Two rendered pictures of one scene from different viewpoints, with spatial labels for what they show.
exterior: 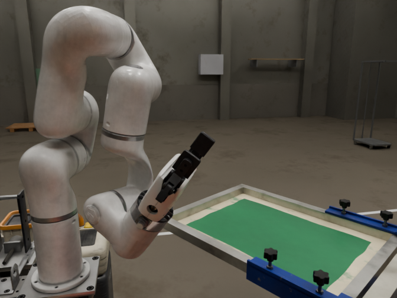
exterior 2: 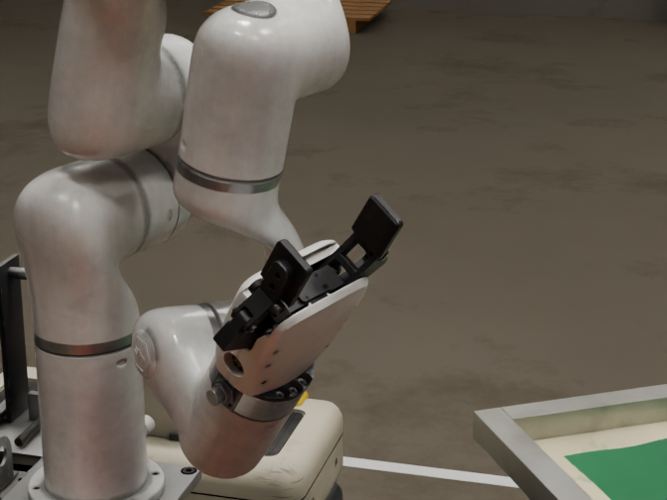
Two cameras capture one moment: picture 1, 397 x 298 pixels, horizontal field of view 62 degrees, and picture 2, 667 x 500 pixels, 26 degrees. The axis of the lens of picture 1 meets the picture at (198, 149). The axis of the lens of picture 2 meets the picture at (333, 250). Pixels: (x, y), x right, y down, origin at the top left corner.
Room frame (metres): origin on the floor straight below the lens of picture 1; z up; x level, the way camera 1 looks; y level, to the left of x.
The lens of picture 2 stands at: (-0.31, -0.43, 1.78)
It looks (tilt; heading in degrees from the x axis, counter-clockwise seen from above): 19 degrees down; 27
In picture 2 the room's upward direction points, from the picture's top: straight up
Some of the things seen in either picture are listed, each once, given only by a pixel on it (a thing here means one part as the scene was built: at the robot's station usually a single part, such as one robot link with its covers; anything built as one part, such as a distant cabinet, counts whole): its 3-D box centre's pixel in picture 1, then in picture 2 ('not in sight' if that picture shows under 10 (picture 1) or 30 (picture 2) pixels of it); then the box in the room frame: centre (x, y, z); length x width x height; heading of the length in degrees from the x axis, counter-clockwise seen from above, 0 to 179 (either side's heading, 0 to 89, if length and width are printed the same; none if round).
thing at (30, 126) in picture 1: (33, 126); (300, 13); (8.77, 4.45, 0.06); 1.21 x 0.83 x 0.11; 102
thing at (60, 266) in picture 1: (59, 242); (98, 408); (0.68, 0.32, 1.21); 0.16 x 0.13 x 0.15; 12
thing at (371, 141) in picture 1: (376, 104); not in sight; (6.72, -3.65, 0.87); 0.63 x 0.52 x 1.74; 11
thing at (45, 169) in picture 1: (53, 177); (90, 249); (0.67, 0.31, 1.37); 0.13 x 0.10 x 0.16; 172
